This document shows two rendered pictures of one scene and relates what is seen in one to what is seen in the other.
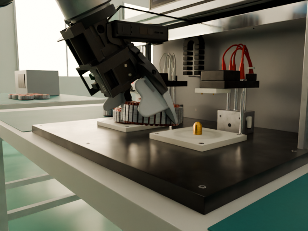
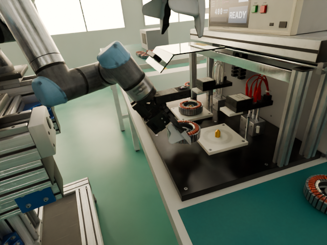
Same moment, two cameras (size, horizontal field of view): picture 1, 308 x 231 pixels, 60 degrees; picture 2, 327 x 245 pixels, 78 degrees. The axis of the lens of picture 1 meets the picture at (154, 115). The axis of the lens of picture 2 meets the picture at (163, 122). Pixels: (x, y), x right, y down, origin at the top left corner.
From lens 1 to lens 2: 36 cm
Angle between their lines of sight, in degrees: 32
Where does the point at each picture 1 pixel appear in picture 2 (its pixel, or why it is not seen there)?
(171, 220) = (167, 201)
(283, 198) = (225, 201)
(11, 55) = (138, 9)
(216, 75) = (232, 103)
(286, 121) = not seen: hidden behind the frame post
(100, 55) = (148, 114)
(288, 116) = not seen: hidden behind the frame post
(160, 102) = (180, 136)
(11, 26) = not seen: outside the picture
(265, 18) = (268, 72)
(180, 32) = (222, 57)
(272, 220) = (207, 213)
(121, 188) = (159, 174)
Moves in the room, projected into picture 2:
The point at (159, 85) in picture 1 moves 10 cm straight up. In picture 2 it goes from (179, 129) to (177, 96)
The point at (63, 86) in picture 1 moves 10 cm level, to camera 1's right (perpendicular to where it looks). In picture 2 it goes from (176, 30) to (179, 30)
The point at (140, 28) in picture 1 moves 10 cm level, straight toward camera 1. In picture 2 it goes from (171, 96) to (158, 111)
